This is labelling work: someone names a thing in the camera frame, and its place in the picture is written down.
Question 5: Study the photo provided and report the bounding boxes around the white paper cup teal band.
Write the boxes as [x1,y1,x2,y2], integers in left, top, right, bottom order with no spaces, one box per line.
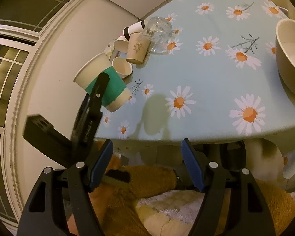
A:
[73,52,130,112]

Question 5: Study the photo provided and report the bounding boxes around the white paper cup orange band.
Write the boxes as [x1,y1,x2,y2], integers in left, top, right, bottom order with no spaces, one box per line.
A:
[112,57,133,79]

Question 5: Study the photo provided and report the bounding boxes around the white paper cup pink band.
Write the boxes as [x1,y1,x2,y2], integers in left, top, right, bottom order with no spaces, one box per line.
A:
[113,36,129,53]

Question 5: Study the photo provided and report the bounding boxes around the beige printed paper cup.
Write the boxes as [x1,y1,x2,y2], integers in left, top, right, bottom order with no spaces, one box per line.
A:
[126,32,150,65]

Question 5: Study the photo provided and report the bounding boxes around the white cup with black bands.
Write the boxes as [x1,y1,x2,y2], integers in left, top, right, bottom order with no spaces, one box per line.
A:
[123,20,145,40]

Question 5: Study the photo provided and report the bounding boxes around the white floral ceramic plate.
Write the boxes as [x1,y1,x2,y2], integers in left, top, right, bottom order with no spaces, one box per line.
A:
[103,39,120,62]

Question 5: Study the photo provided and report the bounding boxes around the cream quilted cushion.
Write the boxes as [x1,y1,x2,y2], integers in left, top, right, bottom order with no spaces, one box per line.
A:
[134,190,205,236]

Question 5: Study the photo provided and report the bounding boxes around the clear glass jar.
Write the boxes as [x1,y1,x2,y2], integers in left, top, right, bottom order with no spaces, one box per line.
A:
[138,17,174,54]

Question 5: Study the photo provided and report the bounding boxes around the light blue daisy tablecloth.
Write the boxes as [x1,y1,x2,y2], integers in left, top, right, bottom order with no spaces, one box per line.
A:
[97,0,295,142]

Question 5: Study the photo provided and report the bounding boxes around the beige ceramic bowl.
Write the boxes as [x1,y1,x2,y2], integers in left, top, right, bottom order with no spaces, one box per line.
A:
[276,19,295,94]

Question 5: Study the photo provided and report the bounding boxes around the window with white frame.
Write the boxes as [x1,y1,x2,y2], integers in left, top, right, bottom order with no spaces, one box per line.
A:
[0,0,84,229]

